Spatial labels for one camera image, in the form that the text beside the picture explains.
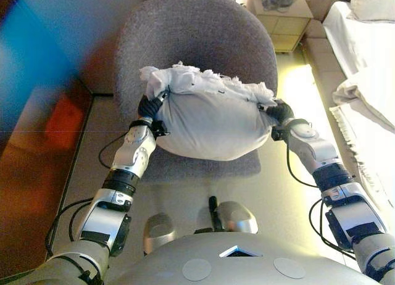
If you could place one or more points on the silver robot torso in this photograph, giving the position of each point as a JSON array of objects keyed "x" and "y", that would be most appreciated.
[{"x": 240, "y": 269}]

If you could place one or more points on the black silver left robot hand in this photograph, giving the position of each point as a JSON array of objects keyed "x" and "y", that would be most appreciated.
[{"x": 148, "y": 107}]

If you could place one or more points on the white folded duvet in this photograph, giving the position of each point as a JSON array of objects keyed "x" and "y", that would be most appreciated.
[{"x": 370, "y": 97}]

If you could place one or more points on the cream fringed throw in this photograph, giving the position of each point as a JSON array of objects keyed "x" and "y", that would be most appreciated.
[{"x": 364, "y": 149}]

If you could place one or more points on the silver left robot leg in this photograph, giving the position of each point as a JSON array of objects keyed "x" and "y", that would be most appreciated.
[{"x": 159, "y": 232}]

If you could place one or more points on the dark lamp base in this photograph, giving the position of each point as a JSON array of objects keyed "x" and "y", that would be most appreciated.
[{"x": 277, "y": 1}]

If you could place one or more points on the bed with white sheet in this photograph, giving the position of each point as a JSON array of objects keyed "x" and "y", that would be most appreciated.
[{"x": 348, "y": 44}]

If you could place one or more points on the white cushion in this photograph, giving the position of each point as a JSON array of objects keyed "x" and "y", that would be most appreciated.
[{"x": 210, "y": 124}]

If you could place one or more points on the silver right robot leg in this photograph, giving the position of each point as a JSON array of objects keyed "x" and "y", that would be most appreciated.
[{"x": 237, "y": 217}]

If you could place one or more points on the silver robot leg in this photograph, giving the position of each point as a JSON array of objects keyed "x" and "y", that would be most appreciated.
[
  {"x": 237, "y": 217},
  {"x": 159, "y": 232}
]

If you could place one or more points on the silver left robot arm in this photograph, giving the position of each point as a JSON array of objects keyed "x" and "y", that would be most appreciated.
[{"x": 132, "y": 155}]

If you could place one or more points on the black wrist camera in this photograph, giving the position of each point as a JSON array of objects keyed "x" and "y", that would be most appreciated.
[
  {"x": 160, "y": 127},
  {"x": 277, "y": 134}
]

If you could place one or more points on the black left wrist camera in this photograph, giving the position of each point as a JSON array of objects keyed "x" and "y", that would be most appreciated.
[{"x": 160, "y": 127}]

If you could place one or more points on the beige pillow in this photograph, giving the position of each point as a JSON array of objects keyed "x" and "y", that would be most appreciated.
[{"x": 373, "y": 4}]

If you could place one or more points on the beige nightstand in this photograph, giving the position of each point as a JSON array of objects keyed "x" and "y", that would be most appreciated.
[{"x": 287, "y": 26}]

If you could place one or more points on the grey fabric armchair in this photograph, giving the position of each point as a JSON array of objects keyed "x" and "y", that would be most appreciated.
[{"x": 191, "y": 35}]

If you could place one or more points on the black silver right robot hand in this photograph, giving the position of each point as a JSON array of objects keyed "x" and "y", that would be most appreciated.
[{"x": 281, "y": 112}]

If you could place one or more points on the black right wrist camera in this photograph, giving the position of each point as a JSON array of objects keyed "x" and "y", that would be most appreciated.
[{"x": 277, "y": 134}]

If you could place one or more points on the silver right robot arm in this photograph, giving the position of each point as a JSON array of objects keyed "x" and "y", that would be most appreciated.
[{"x": 321, "y": 152}]

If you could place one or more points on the dark brown wooden cabinet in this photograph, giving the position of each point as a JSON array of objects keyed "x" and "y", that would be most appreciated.
[{"x": 37, "y": 158}]

